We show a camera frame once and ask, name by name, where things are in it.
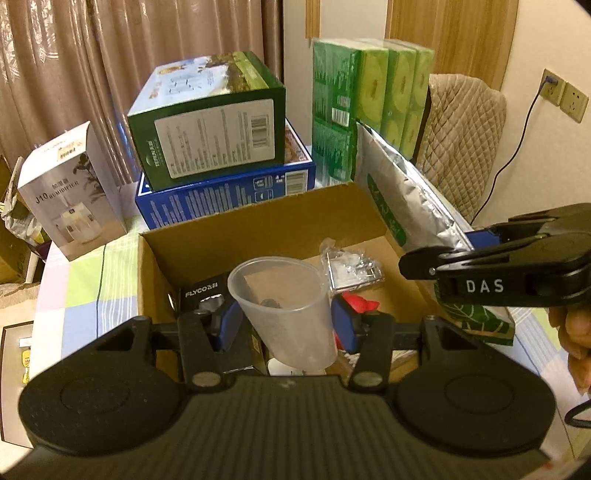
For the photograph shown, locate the black power cord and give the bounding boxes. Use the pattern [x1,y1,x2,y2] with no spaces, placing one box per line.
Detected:
[472,75,560,228]

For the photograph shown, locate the empty wall socket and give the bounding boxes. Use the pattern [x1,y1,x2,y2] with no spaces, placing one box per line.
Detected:
[558,81,590,124]

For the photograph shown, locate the silver foil bag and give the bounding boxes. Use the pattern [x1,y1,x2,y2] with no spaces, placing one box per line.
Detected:
[352,119,516,348]

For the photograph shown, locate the wall socket with plug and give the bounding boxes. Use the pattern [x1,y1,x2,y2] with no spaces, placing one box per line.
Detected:
[540,68,566,104]

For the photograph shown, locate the black shaver box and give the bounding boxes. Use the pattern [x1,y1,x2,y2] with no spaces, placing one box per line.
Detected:
[177,271,260,376]

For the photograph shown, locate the clear plastic cup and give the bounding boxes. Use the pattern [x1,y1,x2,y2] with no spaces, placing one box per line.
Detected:
[226,257,339,373]

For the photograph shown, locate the brown cardboard box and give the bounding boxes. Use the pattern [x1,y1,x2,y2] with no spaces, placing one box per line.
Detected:
[136,181,519,376]

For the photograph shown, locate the beige patterned curtain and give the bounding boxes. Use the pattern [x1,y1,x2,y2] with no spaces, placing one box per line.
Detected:
[0,0,288,188]

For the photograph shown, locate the thin dark cable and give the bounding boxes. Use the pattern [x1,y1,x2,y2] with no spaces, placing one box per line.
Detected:
[96,242,109,372]

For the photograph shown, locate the cardboard boxes with plastic bag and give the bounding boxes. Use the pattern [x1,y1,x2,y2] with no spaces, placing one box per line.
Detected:
[0,156,48,284]

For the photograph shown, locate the clear bag of metal parts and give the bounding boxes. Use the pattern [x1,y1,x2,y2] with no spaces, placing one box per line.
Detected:
[318,237,387,295]

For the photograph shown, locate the white humidifier box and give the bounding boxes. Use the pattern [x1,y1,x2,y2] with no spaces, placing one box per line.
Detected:
[15,120,129,264]

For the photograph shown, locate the person's right hand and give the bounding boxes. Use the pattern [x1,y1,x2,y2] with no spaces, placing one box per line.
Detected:
[549,301,591,394]

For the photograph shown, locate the wooden door panel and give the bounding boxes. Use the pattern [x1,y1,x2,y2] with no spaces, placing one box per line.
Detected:
[304,0,519,89]

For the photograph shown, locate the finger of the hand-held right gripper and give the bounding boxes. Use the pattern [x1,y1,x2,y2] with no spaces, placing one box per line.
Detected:
[465,202,591,253]
[398,239,591,308]

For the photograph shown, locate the green tissue multipack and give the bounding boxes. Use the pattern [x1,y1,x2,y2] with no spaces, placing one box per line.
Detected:
[311,36,435,186]

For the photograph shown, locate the blue flat carton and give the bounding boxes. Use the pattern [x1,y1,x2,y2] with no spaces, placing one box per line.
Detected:
[133,117,318,232]

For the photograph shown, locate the chair with quilted beige cover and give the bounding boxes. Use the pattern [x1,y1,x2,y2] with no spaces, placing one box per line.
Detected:
[412,72,509,228]

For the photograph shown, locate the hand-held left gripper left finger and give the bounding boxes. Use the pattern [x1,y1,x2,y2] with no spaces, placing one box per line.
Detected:
[91,299,245,394]

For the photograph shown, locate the white panel with dark frame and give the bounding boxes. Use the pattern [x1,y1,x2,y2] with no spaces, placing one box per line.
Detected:
[0,320,38,446]

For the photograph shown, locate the green printed carton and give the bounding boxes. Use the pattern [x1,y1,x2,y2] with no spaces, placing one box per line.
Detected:
[126,50,288,193]

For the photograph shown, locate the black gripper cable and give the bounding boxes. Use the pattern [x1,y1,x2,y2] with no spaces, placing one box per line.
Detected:
[563,398,591,431]

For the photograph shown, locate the red and white Santa toy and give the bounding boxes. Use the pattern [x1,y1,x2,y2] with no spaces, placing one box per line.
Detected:
[329,292,382,352]

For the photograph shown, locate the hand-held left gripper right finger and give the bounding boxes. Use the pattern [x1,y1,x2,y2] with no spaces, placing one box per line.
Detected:
[331,294,491,394]

